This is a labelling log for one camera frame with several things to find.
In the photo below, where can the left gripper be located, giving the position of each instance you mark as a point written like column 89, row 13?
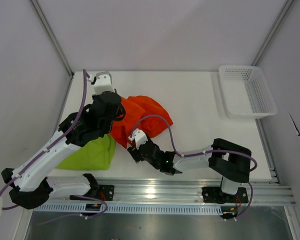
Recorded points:
column 120, row 112

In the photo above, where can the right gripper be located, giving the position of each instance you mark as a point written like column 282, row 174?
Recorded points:
column 135, row 153

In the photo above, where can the lime green shorts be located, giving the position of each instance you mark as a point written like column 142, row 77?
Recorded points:
column 96, row 155

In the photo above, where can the orange shorts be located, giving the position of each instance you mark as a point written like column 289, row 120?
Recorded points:
column 141, row 112

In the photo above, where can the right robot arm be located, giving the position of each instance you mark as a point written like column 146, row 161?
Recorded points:
column 233, row 162

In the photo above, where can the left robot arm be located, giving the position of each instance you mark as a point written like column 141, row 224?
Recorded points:
column 30, row 184

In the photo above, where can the white plastic basket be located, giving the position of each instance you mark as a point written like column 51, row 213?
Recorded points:
column 245, row 92

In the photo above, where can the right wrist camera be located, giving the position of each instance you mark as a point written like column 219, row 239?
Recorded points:
column 139, row 137

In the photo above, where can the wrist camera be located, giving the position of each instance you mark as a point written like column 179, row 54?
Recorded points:
column 139, row 137
column 102, row 82

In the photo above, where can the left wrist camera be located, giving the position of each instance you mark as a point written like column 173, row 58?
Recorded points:
column 102, row 82

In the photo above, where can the aluminium mounting rail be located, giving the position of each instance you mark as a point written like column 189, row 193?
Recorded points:
column 168, row 192

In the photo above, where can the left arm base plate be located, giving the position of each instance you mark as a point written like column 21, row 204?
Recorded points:
column 105, row 193

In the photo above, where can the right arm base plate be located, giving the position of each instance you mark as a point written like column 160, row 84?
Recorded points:
column 213, row 194

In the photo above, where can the slotted cable duct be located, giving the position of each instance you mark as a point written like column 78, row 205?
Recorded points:
column 122, row 208

